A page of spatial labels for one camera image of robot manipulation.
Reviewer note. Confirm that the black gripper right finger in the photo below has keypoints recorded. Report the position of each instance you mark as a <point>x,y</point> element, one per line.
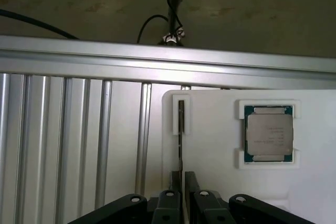
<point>210,208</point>

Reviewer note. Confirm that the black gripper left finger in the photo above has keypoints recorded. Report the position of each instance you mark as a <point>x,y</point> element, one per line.
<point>168,208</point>

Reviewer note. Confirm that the white parts rack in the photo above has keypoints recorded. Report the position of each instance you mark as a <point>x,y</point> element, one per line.
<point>215,155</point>

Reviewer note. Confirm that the silver CPU chip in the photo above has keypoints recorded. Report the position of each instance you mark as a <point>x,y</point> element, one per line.
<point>269,134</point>

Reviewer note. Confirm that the silver pole base clamp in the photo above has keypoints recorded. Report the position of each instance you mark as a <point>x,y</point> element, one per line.
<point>170,40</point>

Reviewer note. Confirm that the black stand pole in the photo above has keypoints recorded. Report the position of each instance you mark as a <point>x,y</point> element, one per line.
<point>173,3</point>

